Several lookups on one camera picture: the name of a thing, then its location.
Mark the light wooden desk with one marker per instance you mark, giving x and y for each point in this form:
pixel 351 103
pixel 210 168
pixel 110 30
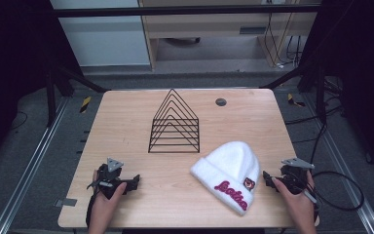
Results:
pixel 207 29

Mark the person's right hand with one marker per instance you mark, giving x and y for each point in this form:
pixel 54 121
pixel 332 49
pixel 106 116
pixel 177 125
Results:
pixel 297 204

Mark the yellow black striped tape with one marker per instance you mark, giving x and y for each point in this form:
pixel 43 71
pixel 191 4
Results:
pixel 292 100
pixel 85 104

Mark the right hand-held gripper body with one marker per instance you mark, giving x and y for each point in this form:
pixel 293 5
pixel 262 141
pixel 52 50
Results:
pixel 294 177

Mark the black horizontal frame bar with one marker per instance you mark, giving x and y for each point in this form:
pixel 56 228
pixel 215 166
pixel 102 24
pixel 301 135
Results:
pixel 175 11

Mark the white knitted beanie hat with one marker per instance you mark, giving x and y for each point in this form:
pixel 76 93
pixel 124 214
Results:
pixel 230 175

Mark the grey round table grommet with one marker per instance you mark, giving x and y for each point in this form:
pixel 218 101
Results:
pixel 220 102

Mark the person's left hand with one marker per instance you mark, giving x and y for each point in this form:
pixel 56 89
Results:
pixel 105 203

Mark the white cabinet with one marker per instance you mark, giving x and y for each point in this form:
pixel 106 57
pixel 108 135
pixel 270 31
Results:
pixel 104 39

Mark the grey tape patch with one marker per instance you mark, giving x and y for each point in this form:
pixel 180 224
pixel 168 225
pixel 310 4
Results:
pixel 65 202

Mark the black curtain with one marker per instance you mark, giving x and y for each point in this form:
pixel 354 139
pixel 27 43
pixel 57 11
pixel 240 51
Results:
pixel 13 65
pixel 360 65

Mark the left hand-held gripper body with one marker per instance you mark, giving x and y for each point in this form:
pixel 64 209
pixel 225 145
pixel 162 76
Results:
pixel 107 177

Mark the aluminium floor rail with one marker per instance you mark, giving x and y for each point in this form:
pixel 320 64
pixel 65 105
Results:
pixel 344 169
pixel 29 169

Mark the black metal stand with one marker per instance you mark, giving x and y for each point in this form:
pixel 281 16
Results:
pixel 51 97
pixel 320 94

